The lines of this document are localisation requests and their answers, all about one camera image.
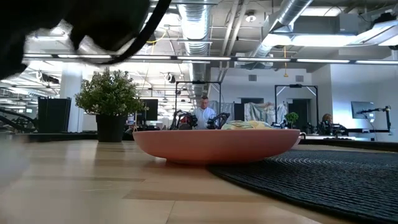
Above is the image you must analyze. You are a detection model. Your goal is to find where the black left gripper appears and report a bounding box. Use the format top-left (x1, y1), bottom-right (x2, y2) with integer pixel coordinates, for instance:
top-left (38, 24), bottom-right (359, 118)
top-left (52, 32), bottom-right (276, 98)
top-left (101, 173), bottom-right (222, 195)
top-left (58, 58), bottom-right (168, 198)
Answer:
top-left (68, 0), bottom-right (152, 53)

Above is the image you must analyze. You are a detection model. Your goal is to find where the mint green frosted donut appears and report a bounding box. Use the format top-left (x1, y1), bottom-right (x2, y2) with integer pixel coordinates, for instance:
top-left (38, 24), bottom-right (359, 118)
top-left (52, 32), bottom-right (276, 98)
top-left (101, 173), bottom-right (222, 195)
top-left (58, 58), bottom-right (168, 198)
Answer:
top-left (220, 119), bottom-right (256, 131)

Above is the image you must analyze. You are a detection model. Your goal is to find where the artificial green plant black pot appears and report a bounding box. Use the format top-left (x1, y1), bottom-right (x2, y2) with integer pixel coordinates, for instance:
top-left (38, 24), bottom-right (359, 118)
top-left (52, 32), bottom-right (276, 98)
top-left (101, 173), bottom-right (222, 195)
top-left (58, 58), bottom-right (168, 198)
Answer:
top-left (74, 67), bottom-right (147, 144)

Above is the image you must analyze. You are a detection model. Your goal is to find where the black computer monitor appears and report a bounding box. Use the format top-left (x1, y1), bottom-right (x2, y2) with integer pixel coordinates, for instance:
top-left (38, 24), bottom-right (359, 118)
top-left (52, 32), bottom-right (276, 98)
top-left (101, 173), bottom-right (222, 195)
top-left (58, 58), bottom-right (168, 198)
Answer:
top-left (139, 98), bottom-right (159, 122)

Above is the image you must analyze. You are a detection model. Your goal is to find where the black cabinet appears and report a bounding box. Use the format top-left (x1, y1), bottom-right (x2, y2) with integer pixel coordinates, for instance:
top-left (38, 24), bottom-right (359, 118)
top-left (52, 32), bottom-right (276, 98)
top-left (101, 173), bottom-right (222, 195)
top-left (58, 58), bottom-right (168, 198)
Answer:
top-left (37, 96), bottom-right (72, 134)

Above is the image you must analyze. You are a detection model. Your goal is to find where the pink round plate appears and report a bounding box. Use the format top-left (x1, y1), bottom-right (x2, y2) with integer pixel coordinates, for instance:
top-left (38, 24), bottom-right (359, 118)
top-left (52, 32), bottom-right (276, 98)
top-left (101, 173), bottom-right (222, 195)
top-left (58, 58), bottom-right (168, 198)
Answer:
top-left (132, 128), bottom-right (302, 165)

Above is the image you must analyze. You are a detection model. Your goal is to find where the patterned cover cloth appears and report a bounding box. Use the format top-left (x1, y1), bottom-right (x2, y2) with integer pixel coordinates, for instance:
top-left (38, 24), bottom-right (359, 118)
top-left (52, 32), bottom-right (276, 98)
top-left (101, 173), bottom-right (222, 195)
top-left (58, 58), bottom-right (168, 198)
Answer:
top-left (244, 101), bottom-right (289, 125)

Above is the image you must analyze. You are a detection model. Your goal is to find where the small background green plant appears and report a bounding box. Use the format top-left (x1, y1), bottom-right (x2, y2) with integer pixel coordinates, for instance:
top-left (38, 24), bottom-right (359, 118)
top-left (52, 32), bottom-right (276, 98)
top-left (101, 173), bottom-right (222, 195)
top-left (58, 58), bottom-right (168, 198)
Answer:
top-left (284, 111), bottom-right (300, 129)

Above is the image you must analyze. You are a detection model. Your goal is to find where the white cup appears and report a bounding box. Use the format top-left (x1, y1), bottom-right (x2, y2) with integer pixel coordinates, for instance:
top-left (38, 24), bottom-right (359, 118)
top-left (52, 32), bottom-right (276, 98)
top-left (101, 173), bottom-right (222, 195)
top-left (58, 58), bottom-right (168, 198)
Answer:
top-left (292, 131), bottom-right (308, 147)

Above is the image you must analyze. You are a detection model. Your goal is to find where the dark woven table mat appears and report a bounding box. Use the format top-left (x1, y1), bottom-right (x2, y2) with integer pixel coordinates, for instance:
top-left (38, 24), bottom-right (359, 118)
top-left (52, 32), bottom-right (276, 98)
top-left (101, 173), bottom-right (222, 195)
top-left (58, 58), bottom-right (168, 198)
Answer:
top-left (206, 149), bottom-right (398, 224)

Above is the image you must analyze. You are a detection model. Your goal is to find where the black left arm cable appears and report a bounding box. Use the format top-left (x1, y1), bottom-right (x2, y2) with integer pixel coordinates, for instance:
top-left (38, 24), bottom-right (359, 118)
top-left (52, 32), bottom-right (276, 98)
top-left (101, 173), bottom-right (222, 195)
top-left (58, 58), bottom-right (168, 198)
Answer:
top-left (101, 0), bottom-right (173, 65)

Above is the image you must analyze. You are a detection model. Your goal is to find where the silver corrugated ventilation duct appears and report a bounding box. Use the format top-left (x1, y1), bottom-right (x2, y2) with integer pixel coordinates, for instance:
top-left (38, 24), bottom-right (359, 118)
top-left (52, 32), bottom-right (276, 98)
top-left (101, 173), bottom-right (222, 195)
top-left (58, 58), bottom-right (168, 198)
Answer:
top-left (177, 0), bottom-right (216, 103)

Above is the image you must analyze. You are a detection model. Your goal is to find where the black background rig frame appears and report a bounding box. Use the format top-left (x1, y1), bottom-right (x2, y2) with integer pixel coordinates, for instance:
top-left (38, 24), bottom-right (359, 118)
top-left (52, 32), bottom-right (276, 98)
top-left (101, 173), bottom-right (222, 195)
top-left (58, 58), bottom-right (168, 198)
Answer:
top-left (174, 80), bottom-right (223, 129)
top-left (274, 83), bottom-right (320, 135)

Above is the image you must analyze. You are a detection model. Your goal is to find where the yellow hanging cord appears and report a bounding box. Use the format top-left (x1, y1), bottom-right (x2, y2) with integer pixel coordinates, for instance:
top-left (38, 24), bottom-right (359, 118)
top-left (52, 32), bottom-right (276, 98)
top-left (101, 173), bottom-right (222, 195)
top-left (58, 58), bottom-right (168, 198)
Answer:
top-left (282, 45), bottom-right (290, 78)

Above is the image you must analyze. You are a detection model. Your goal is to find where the silver spiral ventilation duct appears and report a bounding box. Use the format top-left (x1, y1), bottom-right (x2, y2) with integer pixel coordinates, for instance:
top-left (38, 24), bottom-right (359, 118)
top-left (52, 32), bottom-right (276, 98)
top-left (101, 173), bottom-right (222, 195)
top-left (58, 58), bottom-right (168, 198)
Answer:
top-left (248, 0), bottom-right (315, 63)

